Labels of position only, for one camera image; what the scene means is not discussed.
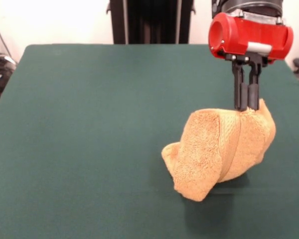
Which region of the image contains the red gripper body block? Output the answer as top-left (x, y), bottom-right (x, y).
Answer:
top-left (208, 12), bottom-right (294, 66)

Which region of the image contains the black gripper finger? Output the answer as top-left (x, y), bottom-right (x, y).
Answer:
top-left (248, 56), bottom-right (268, 110)
top-left (226, 54), bottom-right (249, 111)

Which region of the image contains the tan terry cloth towel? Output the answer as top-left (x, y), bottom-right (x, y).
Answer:
top-left (161, 98), bottom-right (277, 202)

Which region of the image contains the dark green table cloth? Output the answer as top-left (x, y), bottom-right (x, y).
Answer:
top-left (0, 44), bottom-right (299, 239)

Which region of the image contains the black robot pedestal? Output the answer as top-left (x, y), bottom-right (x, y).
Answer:
top-left (106, 0), bottom-right (196, 45)

